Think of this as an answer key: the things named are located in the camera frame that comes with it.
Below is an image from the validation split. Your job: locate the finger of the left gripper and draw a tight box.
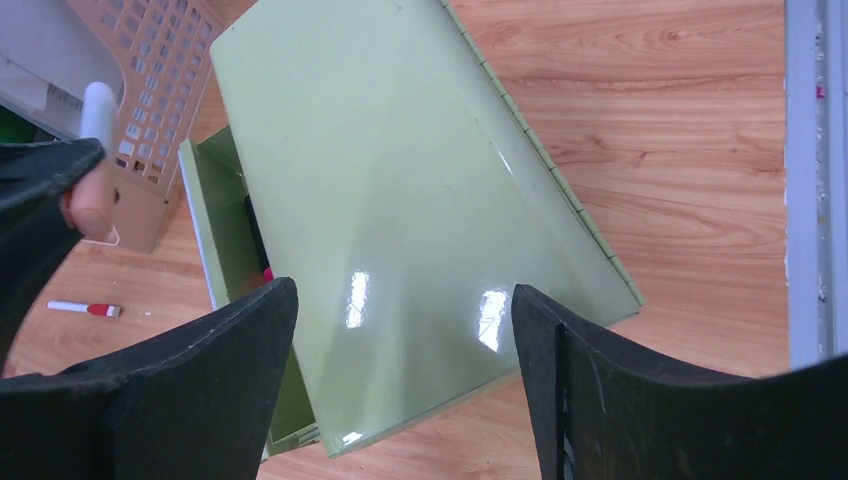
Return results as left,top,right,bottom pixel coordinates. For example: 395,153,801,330
1,138,105,363

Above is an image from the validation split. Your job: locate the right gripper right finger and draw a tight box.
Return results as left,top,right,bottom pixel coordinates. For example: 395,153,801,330
511,284,847,479

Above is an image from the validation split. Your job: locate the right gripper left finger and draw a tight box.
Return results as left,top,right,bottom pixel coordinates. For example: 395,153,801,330
1,278,298,479

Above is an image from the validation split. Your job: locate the orange highlighter marker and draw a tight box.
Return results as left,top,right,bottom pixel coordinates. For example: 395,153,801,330
62,82,117,244

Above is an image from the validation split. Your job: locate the beige plastic file organizer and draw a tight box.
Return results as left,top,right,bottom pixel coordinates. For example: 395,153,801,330
0,0,230,256

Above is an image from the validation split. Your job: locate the green metal drawer cabinet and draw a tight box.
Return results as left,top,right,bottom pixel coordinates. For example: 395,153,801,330
179,1,644,457

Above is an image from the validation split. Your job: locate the purple highlighter marker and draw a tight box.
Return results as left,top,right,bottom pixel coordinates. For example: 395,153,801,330
244,195,270,273

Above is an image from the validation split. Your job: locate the white red whiteboard marker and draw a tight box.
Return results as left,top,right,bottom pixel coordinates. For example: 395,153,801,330
46,300,122,318

